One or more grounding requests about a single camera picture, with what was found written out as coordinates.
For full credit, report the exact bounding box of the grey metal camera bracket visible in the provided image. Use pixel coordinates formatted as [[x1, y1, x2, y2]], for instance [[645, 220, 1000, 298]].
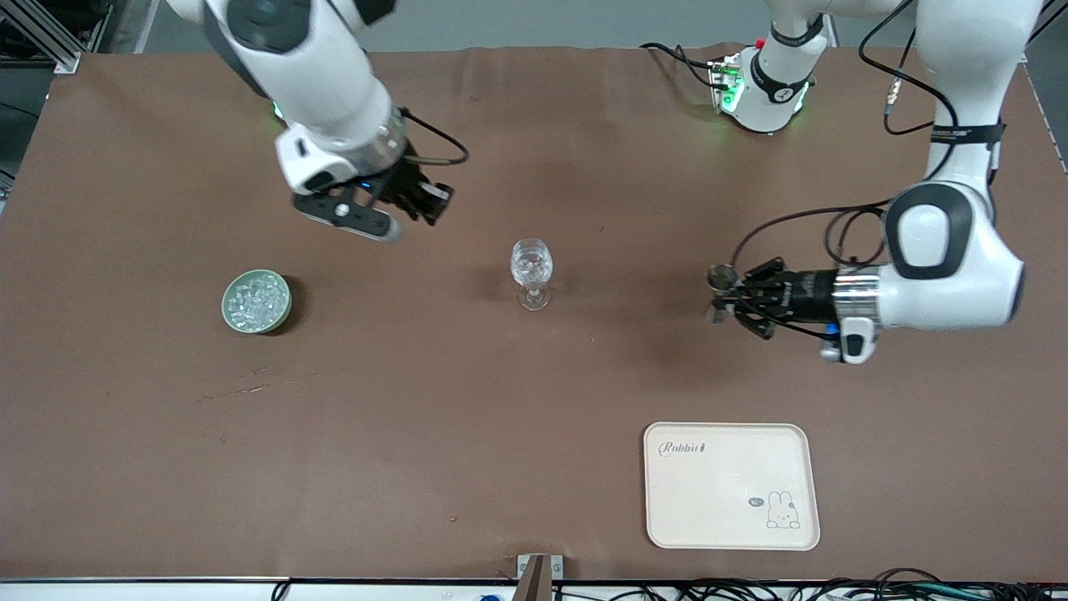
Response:
[[516, 553, 565, 601]]

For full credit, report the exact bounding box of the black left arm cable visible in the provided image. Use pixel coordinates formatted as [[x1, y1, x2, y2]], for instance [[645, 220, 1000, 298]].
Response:
[[733, 0, 960, 276]]

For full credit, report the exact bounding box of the black left base cable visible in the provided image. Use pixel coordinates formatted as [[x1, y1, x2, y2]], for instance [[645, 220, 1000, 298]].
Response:
[[639, 42, 718, 88]]

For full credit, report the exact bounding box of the clear wine glass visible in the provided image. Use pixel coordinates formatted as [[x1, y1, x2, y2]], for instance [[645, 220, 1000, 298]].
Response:
[[510, 238, 555, 312]]

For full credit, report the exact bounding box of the brown table cover mat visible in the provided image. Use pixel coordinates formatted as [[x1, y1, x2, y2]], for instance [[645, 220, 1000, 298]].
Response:
[[0, 43, 1068, 583]]

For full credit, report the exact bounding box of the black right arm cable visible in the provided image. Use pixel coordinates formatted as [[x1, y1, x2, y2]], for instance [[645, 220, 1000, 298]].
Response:
[[400, 107, 470, 166]]

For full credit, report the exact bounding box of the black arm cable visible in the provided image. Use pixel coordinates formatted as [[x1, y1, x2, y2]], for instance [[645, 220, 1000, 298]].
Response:
[[733, 0, 960, 276], [400, 107, 470, 166]]

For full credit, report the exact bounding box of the aluminium frame profile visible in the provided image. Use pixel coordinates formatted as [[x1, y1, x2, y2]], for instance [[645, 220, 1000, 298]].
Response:
[[0, 0, 84, 74]]

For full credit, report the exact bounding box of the white rabbit print tray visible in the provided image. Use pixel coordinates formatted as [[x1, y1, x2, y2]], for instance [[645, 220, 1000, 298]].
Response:
[[643, 422, 821, 552]]

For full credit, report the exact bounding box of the black cable bundle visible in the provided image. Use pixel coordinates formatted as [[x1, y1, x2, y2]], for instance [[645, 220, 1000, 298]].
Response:
[[667, 569, 1068, 601]]

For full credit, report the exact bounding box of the green round bowl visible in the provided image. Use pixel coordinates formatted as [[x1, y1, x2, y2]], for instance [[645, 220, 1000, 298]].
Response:
[[221, 269, 293, 336]]

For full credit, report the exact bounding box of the small steel jigger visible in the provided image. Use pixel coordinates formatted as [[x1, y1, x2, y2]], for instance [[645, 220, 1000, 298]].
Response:
[[706, 264, 740, 325]]

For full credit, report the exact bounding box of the clear ice cube pile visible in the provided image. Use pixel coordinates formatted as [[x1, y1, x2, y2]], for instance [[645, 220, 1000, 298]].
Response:
[[227, 275, 287, 326]]

